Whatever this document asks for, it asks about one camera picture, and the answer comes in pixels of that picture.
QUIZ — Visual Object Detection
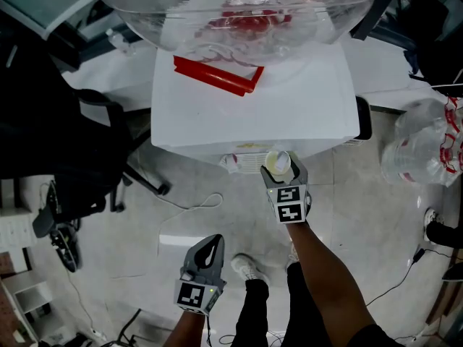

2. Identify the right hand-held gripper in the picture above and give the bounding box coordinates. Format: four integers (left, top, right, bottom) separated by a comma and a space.
260, 153, 313, 226

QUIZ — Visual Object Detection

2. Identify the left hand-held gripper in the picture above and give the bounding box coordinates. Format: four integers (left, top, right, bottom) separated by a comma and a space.
173, 234, 228, 317

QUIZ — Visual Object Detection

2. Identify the person's right forearm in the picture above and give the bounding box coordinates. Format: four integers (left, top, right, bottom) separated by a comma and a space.
287, 220, 381, 339

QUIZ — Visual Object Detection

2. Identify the person's left forearm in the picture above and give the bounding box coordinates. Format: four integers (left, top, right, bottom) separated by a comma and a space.
162, 307, 211, 347

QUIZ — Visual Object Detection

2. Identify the person's left white shoe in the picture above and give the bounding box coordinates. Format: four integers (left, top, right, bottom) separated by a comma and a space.
230, 253, 271, 286

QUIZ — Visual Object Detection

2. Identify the person's white shoe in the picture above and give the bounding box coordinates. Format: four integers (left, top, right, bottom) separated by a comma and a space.
287, 243, 301, 273
230, 253, 271, 286

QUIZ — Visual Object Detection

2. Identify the person's left leg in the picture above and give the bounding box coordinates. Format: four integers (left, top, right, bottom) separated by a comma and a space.
231, 278, 271, 347

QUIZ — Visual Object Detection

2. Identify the person's leg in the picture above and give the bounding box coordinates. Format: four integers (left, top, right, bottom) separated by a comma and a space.
285, 261, 334, 347
231, 278, 271, 347

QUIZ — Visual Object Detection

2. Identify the person's right white shoe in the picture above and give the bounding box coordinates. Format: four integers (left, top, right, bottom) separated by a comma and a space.
287, 243, 301, 273

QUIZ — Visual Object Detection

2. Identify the black rectangular object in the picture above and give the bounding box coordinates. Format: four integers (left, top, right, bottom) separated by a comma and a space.
354, 95, 373, 142

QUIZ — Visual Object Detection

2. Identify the person's right leg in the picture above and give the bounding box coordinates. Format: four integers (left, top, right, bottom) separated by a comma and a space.
285, 261, 334, 347

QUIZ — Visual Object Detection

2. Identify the red tray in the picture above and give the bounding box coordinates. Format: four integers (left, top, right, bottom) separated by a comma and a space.
172, 55, 265, 98

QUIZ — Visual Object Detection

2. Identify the clear plastic bag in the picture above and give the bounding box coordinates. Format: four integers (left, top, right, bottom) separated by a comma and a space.
381, 97, 463, 188

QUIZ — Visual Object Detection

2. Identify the white open shelf unit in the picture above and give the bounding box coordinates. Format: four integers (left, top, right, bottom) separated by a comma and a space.
0, 270, 72, 343

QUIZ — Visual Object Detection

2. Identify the clear plastic bowl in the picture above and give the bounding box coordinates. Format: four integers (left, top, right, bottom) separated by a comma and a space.
90, 0, 391, 68

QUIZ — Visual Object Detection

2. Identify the person's black shirt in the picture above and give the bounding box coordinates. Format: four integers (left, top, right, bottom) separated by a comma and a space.
346, 322, 406, 347

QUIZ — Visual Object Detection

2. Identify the black office chair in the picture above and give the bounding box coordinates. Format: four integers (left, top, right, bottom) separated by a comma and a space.
0, 9, 171, 238

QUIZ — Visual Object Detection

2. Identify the black bag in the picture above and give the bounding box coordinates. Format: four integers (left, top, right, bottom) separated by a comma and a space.
404, 0, 463, 98

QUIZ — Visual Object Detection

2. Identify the small clear plastic bottle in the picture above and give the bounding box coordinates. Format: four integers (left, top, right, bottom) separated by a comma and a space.
106, 28, 137, 58

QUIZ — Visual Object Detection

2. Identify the white floor cable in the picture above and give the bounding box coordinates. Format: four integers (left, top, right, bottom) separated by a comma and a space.
157, 192, 224, 239

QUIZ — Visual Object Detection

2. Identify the black headset with cables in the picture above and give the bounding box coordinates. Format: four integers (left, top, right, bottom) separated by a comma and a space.
48, 181, 83, 273

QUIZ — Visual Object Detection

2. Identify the black cable with adapter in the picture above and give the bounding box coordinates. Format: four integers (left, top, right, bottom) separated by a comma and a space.
365, 246, 455, 307

